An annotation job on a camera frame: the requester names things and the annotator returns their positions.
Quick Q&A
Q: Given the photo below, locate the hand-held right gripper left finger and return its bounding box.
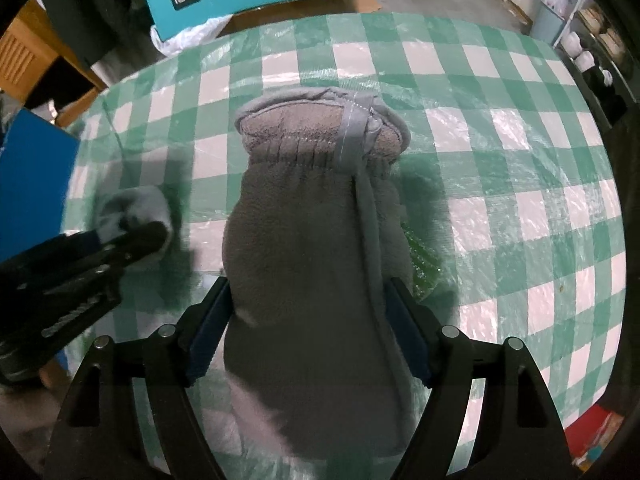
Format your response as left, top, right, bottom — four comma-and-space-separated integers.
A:
47, 276, 233, 480

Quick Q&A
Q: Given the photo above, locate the group of shoes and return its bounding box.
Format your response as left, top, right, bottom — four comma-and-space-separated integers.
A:
562, 5, 626, 92

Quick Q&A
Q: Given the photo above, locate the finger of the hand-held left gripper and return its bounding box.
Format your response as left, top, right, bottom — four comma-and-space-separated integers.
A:
60, 221, 171, 281

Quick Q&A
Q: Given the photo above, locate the grey white sock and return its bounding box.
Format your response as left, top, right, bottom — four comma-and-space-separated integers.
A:
95, 186, 174, 271

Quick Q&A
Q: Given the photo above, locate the wooden cabinet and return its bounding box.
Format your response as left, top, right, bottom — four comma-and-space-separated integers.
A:
0, 0, 109, 127

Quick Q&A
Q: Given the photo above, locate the red packet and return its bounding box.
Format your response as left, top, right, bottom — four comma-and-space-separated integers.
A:
565, 405, 626, 472

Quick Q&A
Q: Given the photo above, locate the white plastic bag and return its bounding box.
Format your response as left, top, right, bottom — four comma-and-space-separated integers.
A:
150, 15, 236, 59

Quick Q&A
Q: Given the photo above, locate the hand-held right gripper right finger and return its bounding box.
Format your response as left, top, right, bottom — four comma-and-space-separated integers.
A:
385, 276, 573, 480

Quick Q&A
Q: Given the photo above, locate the light blue bin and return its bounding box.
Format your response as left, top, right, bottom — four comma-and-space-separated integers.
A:
532, 2, 572, 49

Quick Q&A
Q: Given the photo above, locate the cardboard shoe box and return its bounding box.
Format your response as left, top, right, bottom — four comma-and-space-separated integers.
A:
0, 109, 82, 262

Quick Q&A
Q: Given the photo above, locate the green checked tablecloth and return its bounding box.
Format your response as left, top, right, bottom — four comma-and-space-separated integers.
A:
60, 10, 629, 480

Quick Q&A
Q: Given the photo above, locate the shoe rack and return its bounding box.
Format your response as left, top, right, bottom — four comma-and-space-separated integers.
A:
564, 0, 637, 132

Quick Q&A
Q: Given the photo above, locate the black hanging jacket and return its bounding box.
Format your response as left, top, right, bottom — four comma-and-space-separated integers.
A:
40, 0, 156, 69

